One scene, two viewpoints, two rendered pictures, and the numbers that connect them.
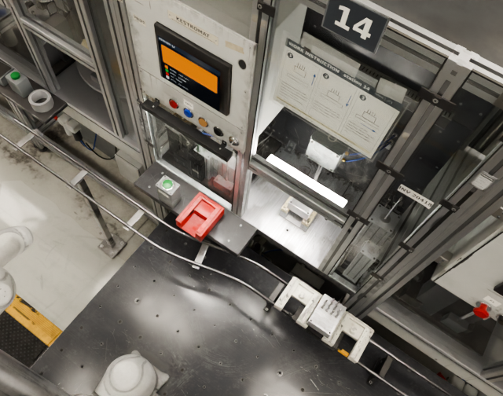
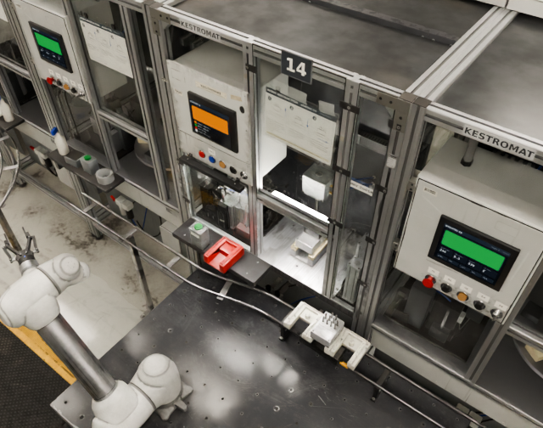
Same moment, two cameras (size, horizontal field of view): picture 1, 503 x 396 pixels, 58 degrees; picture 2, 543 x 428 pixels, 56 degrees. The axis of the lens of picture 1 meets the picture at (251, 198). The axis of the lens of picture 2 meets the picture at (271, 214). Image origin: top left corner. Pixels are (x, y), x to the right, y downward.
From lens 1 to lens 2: 0.88 m
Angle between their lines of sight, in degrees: 17
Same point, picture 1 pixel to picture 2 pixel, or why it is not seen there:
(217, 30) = (225, 88)
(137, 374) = (164, 363)
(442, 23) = (349, 65)
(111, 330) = (146, 352)
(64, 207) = (113, 284)
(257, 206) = (272, 248)
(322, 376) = (329, 394)
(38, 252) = (86, 321)
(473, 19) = (370, 63)
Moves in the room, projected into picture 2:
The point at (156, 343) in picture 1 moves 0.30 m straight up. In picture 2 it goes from (184, 363) to (175, 328)
